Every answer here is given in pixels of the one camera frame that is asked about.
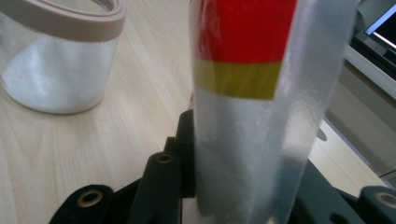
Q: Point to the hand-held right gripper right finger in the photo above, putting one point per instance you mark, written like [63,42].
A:
[320,199]

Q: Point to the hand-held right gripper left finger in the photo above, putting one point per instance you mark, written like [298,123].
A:
[187,155]

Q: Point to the red and white sugar bag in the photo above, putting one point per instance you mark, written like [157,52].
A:
[243,37]

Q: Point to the clear glass jar with lid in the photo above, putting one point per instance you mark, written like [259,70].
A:
[56,71]

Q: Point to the dark monitor screen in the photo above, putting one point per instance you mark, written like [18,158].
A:
[386,29]

